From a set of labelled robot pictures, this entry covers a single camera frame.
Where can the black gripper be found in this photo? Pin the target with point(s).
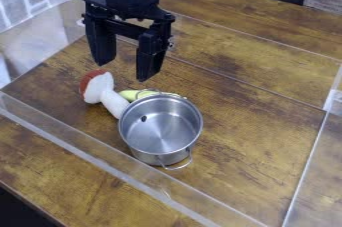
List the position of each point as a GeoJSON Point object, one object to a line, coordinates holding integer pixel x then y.
{"type": "Point", "coordinates": [138, 19]}

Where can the red and white plush mushroom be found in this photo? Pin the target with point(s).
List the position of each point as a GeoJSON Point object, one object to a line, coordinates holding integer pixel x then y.
{"type": "Point", "coordinates": [97, 89]}

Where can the silver metal pot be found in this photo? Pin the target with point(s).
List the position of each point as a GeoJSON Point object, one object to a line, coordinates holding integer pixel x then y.
{"type": "Point", "coordinates": [160, 127]}

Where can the clear acrylic front barrier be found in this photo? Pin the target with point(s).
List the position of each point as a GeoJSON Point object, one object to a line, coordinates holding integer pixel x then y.
{"type": "Point", "coordinates": [200, 206]}

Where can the clear acrylic barrier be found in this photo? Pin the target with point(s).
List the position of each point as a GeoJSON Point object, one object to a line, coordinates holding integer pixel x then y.
{"type": "Point", "coordinates": [200, 206]}
{"type": "Point", "coordinates": [316, 206]}

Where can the clear acrylic right barrier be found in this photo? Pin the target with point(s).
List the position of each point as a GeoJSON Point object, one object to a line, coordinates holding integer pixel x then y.
{"type": "Point", "coordinates": [316, 206]}

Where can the spoon with yellow handle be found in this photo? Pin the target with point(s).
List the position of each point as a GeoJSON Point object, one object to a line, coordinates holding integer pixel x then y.
{"type": "Point", "coordinates": [133, 95]}

